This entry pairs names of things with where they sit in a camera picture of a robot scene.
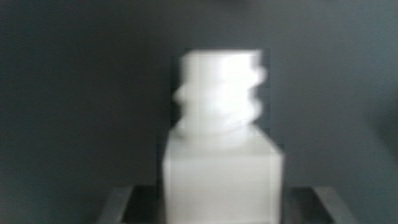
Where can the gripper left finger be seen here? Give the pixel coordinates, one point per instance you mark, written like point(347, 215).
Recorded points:
point(131, 206)

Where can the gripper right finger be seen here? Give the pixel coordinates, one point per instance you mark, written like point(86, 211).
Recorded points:
point(319, 207)

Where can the white table leg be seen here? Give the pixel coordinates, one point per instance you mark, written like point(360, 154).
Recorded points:
point(223, 162)

